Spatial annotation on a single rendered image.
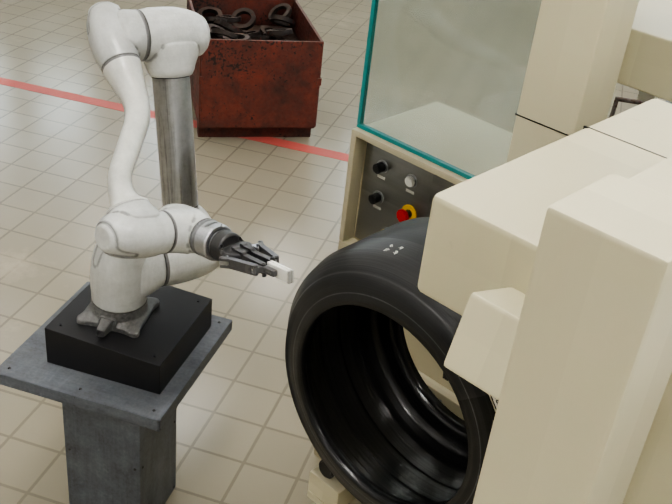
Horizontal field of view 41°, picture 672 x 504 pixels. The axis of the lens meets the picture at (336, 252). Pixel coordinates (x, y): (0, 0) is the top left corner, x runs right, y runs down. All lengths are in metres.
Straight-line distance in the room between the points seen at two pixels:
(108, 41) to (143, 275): 0.62
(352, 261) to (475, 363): 0.64
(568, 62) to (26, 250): 3.17
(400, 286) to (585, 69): 0.52
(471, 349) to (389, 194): 1.62
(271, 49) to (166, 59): 2.89
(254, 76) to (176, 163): 2.86
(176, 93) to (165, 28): 0.17
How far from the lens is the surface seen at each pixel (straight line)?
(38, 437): 3.40
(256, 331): 3.85
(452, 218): 1.13
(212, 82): 5.31
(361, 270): 1.61
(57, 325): 2.60
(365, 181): 2.68
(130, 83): 2.32
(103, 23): 2.39
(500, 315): 1.01
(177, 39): 2.43
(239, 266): 1.99
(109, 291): 2.50
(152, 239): 2.06
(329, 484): 2.00
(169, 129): 2.48
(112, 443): 2.78
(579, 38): 1.70
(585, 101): 1.73
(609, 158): 1.34
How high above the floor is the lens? 2.29
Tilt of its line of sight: 31 degrees down
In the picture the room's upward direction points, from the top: 7 degrees clockwise
